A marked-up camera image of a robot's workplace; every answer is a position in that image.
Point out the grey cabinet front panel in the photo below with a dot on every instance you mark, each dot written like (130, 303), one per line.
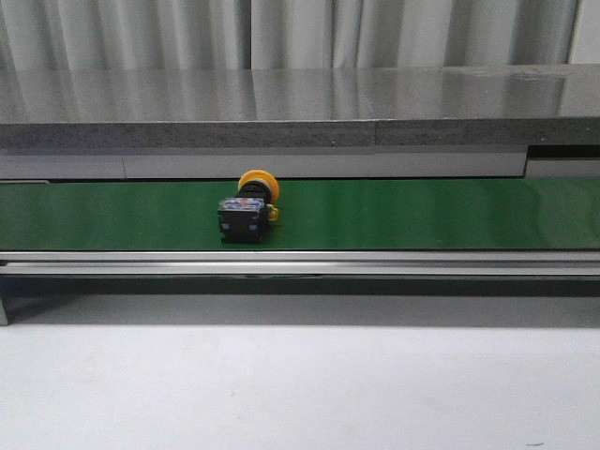
(404, 161)

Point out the green conveyor belt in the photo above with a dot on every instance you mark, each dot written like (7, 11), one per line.
(538, 213)

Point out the yellow black push button switch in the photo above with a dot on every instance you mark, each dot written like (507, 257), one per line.
(247, 216)

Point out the aluminium conveyor frame rail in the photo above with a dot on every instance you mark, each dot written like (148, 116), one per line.
(249, 284)

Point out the white pleated curtain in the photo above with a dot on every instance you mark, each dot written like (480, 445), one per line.
(295, 34)

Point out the grey stone counter slab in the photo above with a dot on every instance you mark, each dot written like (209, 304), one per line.
(153, 108)

